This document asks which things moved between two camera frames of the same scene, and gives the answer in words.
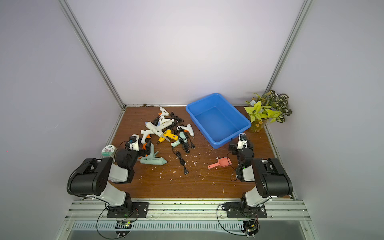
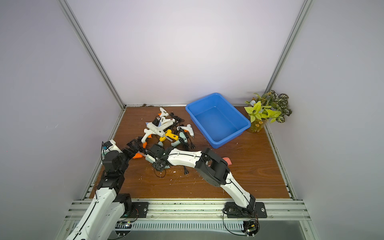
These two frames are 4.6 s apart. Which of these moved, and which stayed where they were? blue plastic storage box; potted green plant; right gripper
Moved: right gripper
Stayed: potted green plant; blue plastic storage box
